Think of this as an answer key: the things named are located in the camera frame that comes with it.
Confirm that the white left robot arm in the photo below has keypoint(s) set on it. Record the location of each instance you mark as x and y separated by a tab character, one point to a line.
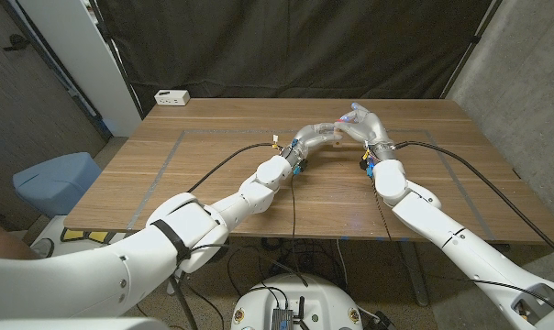
190	227

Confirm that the yellow black hazard strip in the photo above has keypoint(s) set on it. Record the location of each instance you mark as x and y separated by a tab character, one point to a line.
86	236

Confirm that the wooden table panel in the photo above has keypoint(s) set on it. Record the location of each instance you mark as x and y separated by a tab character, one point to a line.
169	160

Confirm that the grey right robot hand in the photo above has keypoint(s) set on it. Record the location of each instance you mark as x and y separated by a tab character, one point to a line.
368	130

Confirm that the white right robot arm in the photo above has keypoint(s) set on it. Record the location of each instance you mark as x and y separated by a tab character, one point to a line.
424	211

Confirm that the white robot torso base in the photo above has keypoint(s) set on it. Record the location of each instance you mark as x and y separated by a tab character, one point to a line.
323	298

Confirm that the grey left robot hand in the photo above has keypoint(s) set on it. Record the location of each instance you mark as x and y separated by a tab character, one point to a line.
309	136

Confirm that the white power strip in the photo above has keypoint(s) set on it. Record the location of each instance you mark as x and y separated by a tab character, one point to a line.
172	97

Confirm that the grey electronics module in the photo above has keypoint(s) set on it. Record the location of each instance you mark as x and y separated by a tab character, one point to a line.
282	319

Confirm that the black backdrop stand pole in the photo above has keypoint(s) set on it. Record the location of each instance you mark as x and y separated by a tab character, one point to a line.
475	39
119	62

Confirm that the white table leg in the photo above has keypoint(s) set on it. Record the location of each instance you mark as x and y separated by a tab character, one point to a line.
414	275

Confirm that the white sneaker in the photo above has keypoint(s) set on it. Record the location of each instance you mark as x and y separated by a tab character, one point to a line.
43	247

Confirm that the black backdrop cloth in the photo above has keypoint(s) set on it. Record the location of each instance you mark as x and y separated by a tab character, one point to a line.
281	46

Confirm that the person's bare leg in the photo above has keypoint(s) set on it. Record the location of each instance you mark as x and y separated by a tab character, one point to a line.
2	243

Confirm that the blue padded bin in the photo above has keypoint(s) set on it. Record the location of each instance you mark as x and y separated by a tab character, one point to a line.
57	183

